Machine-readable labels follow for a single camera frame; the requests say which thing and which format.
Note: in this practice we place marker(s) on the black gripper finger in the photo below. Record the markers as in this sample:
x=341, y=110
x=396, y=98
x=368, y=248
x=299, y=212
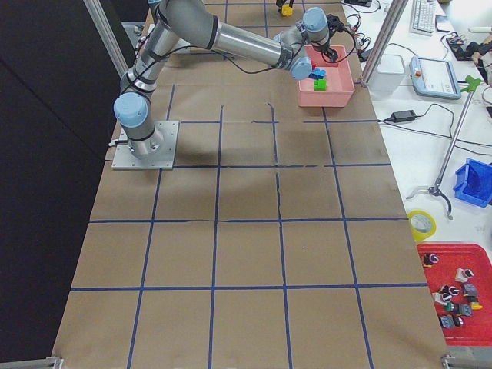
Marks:
x=332, y=56

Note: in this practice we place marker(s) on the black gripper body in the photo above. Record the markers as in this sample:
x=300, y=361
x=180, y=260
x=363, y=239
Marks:
x=281, y=3
x=327, y=48

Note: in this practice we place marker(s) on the yellow toy block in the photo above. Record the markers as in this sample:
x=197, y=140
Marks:
x=286, y=10

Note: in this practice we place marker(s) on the blue toy block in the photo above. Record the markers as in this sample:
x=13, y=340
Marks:
x=318, y=74

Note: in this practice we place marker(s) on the green toy block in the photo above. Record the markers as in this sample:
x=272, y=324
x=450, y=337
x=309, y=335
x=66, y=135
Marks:
x=320, y=85

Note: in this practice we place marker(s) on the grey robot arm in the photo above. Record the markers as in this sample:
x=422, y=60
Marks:
x=191, y=22

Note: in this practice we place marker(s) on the pink plastic box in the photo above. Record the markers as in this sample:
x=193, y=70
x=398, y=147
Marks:
x=339, y=84

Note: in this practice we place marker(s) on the white square device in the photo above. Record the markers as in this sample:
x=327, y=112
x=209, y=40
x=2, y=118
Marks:
x=389, y=73

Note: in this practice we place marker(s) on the black power adapter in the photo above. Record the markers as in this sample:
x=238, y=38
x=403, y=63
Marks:
x=403, y=116

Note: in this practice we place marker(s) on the white keyboard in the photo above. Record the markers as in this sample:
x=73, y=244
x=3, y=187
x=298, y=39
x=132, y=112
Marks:
x=422, y=17

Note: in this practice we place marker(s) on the teach pendant tablet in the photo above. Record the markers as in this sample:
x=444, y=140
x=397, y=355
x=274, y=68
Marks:
x=434, y=78

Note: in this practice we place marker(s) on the blue plastic bin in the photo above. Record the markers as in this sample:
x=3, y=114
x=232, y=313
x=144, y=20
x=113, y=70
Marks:
x=473, y=183

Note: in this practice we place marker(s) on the yellow tape roll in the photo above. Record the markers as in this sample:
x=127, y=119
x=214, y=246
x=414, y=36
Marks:
x=422, y=225

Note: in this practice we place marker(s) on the red parts tray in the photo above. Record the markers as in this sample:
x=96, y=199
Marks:
x=459, y=278

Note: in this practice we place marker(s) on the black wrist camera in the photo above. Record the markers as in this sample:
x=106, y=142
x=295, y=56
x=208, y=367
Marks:
x=335, y=24

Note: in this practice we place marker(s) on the aluminium frame post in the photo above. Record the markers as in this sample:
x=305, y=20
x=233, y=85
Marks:
x=388, y=26

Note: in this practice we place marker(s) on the green handled grabber tool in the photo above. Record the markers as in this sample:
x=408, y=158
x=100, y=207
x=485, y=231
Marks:
x=434, y=189

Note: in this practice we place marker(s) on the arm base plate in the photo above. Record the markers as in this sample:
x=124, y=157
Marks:
x=156, y=152

